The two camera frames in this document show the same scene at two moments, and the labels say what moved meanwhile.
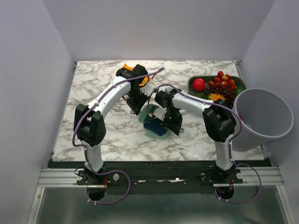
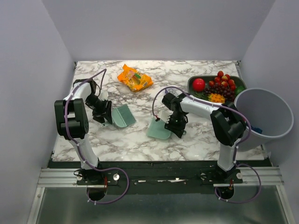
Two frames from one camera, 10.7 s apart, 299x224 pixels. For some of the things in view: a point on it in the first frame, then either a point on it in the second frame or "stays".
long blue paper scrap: (156, 127) -> (259, 130)
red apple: (198, 84) stays
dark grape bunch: (228, 94) stays
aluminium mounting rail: (252, 177) stays
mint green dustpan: (153, 134) stays
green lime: (239, 89) stays
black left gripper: (137, 106) -> (99, 115)
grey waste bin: (264, 115) stays
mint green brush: (145, 114) -> (122, 116)
